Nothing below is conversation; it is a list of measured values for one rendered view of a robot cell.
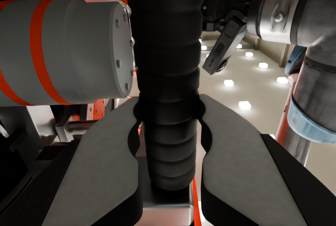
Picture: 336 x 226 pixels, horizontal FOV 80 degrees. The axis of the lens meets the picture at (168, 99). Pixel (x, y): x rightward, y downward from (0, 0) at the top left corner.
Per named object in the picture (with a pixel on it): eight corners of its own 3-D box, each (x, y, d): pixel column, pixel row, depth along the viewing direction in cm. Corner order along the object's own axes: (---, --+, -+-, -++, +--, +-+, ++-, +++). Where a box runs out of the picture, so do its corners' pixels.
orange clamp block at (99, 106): (65, 116, 54) (80, 122, 62) (94, 115, 54) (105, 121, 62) (67, 91, 55) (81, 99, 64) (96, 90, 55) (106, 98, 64)
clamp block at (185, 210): (62, 210, 14) (82, 248, 16) (195, 206, 14) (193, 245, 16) (87, 155, 18) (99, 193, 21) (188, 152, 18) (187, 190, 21)
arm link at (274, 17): (302, 38, 30) (282, 51, 25) (270, 34, 33) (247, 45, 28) (319, -21, 26) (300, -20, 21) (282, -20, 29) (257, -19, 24)
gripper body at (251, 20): (212, -26, 36) (286, -31, 28) (209, 25, 40) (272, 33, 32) (184, -26, 31) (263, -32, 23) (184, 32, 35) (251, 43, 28)
